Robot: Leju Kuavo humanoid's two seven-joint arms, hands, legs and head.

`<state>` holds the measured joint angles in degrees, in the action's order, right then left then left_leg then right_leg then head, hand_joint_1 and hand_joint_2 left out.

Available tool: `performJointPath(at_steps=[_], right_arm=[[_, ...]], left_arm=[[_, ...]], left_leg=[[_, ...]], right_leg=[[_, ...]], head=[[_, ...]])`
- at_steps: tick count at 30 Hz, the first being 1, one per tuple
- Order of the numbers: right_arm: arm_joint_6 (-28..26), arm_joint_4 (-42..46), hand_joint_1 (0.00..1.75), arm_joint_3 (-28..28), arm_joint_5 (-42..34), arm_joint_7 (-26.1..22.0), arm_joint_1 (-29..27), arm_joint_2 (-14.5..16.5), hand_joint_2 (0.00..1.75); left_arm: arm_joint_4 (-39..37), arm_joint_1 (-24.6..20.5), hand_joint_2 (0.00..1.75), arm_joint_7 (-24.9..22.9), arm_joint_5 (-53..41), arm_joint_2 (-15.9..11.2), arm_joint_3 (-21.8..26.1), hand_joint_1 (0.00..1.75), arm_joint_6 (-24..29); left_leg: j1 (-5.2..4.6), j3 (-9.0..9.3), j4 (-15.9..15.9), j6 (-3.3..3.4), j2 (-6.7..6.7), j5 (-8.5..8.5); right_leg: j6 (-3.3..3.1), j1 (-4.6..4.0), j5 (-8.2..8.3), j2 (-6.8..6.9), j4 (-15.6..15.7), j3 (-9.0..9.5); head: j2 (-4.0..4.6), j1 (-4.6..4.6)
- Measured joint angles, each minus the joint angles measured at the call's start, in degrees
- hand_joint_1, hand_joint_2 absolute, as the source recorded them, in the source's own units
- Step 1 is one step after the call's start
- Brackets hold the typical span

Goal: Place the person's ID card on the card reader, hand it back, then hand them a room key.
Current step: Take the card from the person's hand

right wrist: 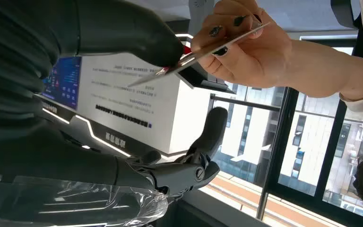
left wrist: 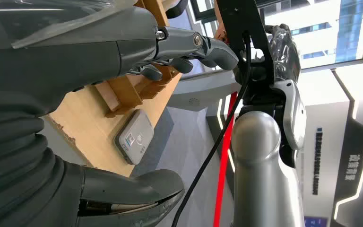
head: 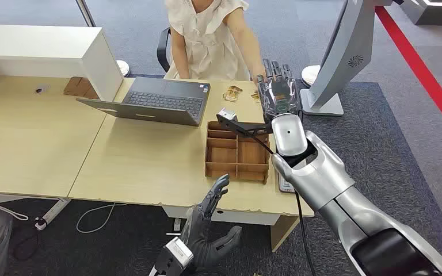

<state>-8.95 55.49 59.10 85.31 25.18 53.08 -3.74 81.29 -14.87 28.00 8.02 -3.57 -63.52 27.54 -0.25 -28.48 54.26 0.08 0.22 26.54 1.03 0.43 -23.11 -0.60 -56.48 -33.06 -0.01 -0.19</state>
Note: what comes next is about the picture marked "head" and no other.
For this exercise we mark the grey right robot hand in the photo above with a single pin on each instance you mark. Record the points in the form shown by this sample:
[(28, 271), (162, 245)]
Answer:
[(280, 95)]

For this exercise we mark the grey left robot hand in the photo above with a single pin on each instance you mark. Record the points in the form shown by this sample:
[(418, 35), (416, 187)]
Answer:
[(202, 236)]

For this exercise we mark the person's left hand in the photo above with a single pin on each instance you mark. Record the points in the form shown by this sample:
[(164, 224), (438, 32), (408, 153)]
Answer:
[(259, 73)]

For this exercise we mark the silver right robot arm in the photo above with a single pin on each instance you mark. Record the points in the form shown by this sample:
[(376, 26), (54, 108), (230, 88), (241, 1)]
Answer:
[(320, 175)]

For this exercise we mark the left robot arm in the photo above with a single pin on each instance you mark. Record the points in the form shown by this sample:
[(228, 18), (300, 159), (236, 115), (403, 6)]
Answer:
[(164, 266)]

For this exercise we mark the gold card in clear sleeve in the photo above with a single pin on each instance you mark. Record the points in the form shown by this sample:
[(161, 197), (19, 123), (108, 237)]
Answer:
[(232, 93)]

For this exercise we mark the white card reader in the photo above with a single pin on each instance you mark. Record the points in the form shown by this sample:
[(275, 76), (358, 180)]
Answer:
[(284, 184)]

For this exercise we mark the white round stanchion base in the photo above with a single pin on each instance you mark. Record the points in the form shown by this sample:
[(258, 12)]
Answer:
[(123, 68), (310, 74)]

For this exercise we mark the grey kiosk stand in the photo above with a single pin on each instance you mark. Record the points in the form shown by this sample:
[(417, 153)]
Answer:
[(343, 57)]

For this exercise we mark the wooden compartment organizer tray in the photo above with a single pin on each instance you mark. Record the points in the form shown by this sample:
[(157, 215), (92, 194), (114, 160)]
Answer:
[(225, 156)]

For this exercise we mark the dark grey floor carpet mat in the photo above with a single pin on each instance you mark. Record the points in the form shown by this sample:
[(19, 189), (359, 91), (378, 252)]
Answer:
[(366, 125)]

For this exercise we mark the black office chair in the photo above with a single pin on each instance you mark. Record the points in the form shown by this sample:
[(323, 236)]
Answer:
[(162, 49)]

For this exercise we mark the dark grey open laptop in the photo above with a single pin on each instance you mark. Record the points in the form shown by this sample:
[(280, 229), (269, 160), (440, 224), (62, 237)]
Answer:
[(160, 101)]

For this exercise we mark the white power strip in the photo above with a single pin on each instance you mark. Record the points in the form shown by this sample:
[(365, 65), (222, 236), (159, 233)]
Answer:
[(53, 212)]

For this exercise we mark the grey raised platform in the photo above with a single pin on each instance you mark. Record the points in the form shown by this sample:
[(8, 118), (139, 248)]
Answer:
[(434, 15)]

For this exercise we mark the brown cardboard pieces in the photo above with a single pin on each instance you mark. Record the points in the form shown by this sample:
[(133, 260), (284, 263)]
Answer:
[(78, 87)]

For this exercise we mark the metal stanchion pole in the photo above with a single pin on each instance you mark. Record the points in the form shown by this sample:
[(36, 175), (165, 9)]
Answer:
[(85, 11)]

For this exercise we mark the small silver desk grommet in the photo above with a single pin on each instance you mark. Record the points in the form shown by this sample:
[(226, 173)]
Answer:
[(41, 90)]

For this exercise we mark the white desk shelf riser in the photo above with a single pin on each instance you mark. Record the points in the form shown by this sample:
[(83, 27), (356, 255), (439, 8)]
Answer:
[(34, 42)]

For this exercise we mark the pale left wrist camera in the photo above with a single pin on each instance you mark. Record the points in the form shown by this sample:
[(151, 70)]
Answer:
[(180, 251)]

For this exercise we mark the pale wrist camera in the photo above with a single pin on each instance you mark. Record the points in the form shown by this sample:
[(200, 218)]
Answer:
[(180, 251), (227, 114)]

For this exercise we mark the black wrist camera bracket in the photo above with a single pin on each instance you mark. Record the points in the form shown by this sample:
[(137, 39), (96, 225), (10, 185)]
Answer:
[(244, 128)]

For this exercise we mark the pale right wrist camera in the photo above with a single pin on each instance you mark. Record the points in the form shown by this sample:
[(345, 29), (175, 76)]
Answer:
[(227, 114)]

